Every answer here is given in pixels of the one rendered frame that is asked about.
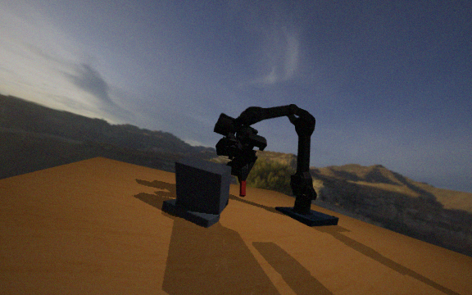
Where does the red peg with white end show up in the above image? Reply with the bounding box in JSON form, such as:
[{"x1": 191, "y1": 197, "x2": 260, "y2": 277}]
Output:
[{"x1": 239, "y1": 175, "x2": 246, "y2": 197}]

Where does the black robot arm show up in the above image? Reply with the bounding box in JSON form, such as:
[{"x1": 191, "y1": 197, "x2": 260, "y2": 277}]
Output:
[{"x1": 214, "y1": 104, "x2": 317, "y2": 215}]

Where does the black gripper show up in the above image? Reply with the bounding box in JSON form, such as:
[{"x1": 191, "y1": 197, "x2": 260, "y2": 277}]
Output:
[{"x1": 227, "y1": 133, "x2": 267, "y2": 183}]

